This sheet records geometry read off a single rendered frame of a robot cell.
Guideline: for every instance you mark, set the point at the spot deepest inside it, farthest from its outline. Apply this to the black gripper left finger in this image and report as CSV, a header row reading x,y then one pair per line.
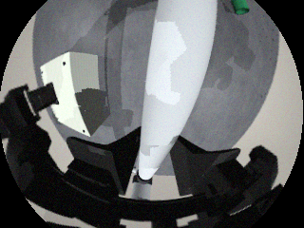
x,y
117,157

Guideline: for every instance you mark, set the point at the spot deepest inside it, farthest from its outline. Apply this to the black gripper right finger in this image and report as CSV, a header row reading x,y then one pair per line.
x,y
191,163

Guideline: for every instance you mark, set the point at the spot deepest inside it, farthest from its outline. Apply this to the grey post with cap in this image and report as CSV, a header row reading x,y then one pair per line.
x,y
140,190

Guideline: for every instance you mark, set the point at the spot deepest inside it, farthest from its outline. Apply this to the long white tapered pole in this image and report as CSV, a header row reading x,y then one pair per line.
x,y
178,57

